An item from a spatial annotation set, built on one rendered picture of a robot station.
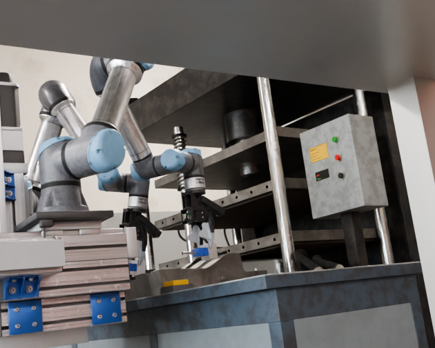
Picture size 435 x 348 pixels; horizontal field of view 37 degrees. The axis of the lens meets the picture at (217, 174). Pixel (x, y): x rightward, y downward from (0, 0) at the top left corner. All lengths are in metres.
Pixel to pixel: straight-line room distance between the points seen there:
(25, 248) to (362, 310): 1.00
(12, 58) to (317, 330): 3.96
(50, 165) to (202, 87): 1.56
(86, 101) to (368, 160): 3.11
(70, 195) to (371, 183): 1.38
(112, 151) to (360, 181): 1.24
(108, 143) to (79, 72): 3.68
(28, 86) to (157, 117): 1.85
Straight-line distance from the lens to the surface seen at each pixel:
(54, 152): 1.91
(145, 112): 3.78
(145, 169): 2.28
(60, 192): 1.89
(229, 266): 2.48
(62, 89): 2.48
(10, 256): 1.68
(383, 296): 2.12
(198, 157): 2.32
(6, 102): 2.21
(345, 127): 2.81
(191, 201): 2.28
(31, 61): 5.40
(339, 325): 1.96
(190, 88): 3.42
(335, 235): 3.17
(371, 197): 2.77
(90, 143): 1.82
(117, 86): 2.01
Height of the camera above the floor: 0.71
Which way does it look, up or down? 12 degrees up
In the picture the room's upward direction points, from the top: 7 degrees counter-clockwise
